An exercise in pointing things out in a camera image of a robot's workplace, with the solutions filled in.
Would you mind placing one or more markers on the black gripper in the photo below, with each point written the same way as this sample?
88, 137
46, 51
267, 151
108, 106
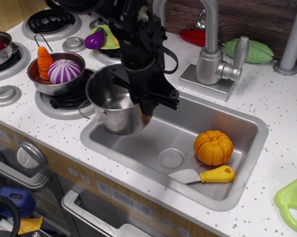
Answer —
147, 85

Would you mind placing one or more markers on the silver stove knob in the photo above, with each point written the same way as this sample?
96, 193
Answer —
9, 95
95, 23
74, 44

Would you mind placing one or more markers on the orange toy carrot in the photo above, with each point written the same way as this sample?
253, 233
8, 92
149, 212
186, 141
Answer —
44, 62

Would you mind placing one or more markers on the light green cutting board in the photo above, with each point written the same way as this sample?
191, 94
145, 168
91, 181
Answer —
286, 199

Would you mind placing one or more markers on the yellow cloth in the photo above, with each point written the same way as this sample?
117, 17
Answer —
29, 224

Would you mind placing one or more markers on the silver sink basin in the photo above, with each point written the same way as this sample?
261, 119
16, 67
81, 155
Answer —
165, 146

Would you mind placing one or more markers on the stove burner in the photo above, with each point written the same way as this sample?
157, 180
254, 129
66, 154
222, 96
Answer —
70, 106
107, 56
52, 25
16, 63

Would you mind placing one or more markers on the grey vertical pole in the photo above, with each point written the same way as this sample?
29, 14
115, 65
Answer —
287, 65

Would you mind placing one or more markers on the red toy pepper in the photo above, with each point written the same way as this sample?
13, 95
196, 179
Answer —
196, 37

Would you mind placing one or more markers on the yellow handled toy knife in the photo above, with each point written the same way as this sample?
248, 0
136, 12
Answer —
222, 174

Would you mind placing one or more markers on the silver stove knob middle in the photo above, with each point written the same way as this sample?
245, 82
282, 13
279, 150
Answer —
74, 44

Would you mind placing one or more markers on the grey oven door handle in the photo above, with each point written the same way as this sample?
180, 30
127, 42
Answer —
37, 183

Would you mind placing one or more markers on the green toy plate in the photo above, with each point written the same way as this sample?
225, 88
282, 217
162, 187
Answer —
109, 38

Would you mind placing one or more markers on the large steel pot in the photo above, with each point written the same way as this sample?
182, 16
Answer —
111, 104

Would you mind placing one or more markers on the yellow toy corn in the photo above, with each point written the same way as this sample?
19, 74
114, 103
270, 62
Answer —
115, 41

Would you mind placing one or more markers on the grey oven dial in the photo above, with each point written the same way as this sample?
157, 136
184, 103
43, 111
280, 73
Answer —
29, 156

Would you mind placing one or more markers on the silver stove knob front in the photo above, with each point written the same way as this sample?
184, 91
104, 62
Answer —
9, 95

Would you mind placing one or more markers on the back right stove burner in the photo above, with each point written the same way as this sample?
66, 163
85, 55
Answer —
107, 56

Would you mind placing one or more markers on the back left stove burner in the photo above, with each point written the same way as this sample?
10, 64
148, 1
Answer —
52, 25

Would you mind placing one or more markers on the silver stove knob back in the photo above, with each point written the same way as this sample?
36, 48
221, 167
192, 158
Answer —
95, 23

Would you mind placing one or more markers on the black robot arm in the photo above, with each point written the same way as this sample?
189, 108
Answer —
141, 36

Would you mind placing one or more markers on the blue device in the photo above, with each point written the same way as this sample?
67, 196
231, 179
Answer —
21, 198

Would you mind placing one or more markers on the steel bowl with handle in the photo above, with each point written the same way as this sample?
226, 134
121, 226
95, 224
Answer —
45, 86

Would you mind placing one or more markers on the grey dishwasher door handle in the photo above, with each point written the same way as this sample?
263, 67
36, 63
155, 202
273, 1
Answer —
126, 230

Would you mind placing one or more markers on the silver toy faucet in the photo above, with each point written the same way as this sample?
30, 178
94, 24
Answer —
212, 76

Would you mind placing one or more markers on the front stove burner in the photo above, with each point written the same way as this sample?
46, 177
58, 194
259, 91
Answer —
70, 106

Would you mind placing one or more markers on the green toy bitter gourd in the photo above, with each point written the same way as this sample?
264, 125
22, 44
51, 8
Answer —
258, 52

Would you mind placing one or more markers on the orange toy pumpkin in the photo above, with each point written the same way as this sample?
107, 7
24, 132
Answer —
213, 147

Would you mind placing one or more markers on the purple toy eggplant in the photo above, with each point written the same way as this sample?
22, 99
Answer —
96, 40

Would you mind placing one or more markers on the small steel pot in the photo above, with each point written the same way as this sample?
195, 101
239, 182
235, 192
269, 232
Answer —
10, 48

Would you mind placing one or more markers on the purple white toy onion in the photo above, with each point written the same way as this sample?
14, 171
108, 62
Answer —
63, 71

